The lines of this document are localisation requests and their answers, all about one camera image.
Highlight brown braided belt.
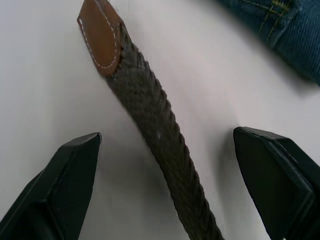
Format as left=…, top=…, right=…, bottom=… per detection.
left=76, top=0, right=226, bottom=240

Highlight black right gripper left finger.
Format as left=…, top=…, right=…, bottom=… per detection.
left=0, top=132, right=103, bottom=240

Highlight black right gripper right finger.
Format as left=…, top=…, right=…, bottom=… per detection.
left=232, top=126, right=320, bottom=240

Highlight blue denim shorts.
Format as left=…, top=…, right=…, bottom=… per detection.
left=214, top=0, right=320, bottom=87

